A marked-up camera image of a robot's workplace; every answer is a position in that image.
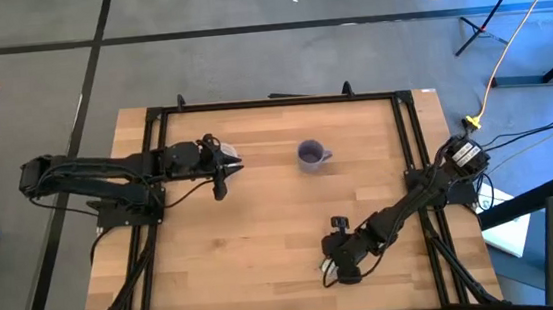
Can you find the small white label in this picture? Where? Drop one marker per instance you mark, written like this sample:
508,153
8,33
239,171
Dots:
428,90

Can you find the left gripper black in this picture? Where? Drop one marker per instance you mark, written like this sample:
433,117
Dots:
211,158

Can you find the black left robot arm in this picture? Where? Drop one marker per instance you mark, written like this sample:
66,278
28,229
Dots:
97,168

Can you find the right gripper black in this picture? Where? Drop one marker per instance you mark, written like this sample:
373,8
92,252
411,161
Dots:
350,249

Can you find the clear plastic cup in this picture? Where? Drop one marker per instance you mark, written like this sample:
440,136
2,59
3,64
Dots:
231,148

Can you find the black desk beam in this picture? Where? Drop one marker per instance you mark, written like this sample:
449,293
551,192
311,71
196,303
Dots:
522,204

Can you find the black aluminium table frame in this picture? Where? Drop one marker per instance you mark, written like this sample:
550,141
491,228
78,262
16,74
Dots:
277,103

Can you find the lavender faceted mug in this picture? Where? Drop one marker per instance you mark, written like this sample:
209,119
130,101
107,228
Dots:
310,154

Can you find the white box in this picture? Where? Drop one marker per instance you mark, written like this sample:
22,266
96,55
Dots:
509,235

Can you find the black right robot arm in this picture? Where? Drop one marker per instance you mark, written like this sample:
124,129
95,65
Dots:
411,203

